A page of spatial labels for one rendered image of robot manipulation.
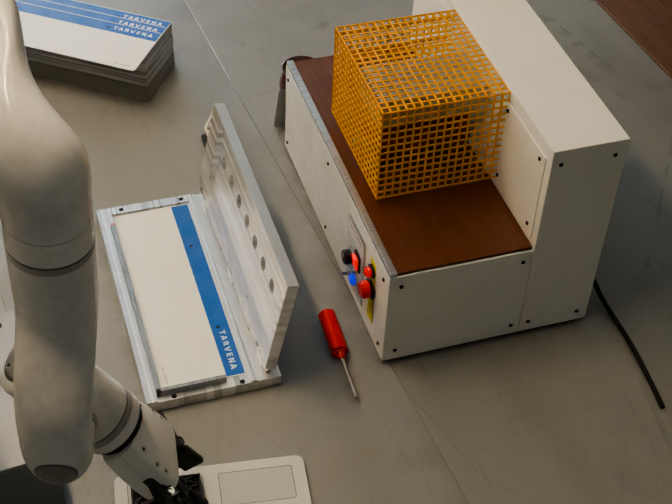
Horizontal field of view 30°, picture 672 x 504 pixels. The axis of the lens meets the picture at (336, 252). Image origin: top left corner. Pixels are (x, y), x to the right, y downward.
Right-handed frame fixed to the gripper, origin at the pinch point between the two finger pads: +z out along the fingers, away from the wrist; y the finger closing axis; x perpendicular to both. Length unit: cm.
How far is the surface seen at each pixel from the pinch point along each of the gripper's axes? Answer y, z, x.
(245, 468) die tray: -10.7, 16.0, -0.4
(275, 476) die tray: -8.7, 18.2, 3.0
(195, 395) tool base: -24.4, 12.2, -5.0
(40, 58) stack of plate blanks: -110, -2, -22
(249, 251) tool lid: -44.4, 10.0, 9.1
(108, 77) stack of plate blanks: -103, 6, -12
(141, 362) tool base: -31.6, 7.7, -11.0
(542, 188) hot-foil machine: -32, 16, 54
